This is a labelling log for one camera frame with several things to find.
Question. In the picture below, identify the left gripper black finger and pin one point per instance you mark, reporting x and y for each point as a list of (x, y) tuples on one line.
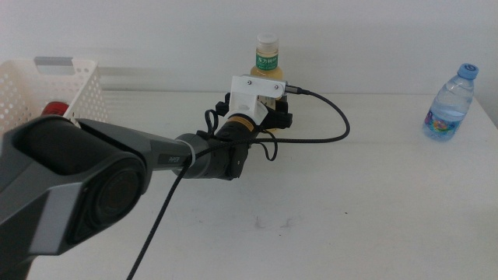
[(227, 98), (283, 105)]

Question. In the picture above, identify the yellow tea bottle white cap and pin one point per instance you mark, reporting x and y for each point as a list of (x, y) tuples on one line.
[(267, 58)]

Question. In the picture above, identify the clear water bottle blue cap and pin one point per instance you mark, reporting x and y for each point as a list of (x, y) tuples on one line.
[(449, 105)]

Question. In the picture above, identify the red cola can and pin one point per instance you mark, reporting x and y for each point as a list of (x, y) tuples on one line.
[(54, 109)]

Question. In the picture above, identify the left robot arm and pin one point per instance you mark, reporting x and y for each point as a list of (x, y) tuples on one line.
[(58, 175)]

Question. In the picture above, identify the white perforated plastic basket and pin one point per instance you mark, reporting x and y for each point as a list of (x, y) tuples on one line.
[(83, 63)]

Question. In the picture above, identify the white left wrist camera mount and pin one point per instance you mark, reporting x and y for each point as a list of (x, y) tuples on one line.
[(249, 101)]

